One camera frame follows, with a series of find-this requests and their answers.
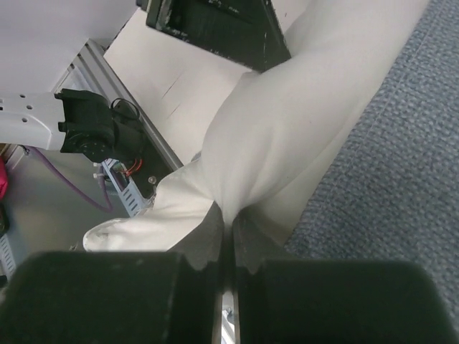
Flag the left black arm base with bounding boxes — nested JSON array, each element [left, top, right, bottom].
[[55, 88, 164, 199]]

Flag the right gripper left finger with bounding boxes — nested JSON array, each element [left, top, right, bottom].
[[1, 205, 224, 343]]

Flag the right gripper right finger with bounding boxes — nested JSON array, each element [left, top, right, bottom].
[[232, 215, 458, 343]]

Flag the white slotted cable duct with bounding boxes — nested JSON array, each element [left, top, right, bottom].
[[102, 159, 149, 217]]

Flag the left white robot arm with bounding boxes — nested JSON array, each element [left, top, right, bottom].
[[1, 1, 290, 162]]

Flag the grey striped pillowcase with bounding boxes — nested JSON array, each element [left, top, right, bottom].
[[286, 1, 458, 317]]

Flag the white pillow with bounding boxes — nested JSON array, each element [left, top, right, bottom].
[[82, 1, 427, 252]]

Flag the aluminium mounting rail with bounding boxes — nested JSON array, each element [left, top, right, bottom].
[[55, 39, 182, 175]]

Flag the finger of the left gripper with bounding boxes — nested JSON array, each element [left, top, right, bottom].
[[145, 0, 291, 72]]

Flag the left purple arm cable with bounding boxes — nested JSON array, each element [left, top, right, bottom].
[[34, 146, 114, 212]]

